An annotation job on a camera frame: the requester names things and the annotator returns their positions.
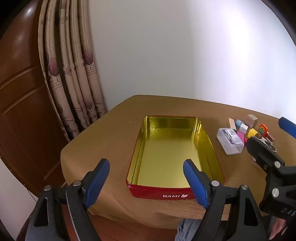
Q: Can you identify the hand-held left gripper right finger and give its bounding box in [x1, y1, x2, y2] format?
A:
[183, 159, 270, 241]

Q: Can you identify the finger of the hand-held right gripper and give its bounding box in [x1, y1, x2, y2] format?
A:
[278, 117, 296, 139]
[246, 137, 296, 198]

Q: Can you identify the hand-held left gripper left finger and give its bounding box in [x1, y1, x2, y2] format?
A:
[25, 159, 110, 241]

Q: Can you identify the red round colourful clip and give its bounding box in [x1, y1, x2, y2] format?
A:
[258, 124, 269, 137]

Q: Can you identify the clear plastic box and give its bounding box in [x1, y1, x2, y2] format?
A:
[217, 127, 245, 155]

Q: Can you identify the red tin box gold inside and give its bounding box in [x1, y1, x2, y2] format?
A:
[126, 115, 225, 199]

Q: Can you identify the person's right hand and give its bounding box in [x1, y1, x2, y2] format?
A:
[269, 218, 289, 240]

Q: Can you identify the grey beige cube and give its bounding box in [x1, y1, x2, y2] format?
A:
[247, 114, 258, 128]

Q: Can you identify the person's clothing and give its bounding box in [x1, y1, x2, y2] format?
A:
[177, 219, 208, 241]

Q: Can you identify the brown wooden door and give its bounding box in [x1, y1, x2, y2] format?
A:
[0, 0, 70, 197]

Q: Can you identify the beige printed curtain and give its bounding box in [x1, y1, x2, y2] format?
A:
[38, 0, 108, 142]

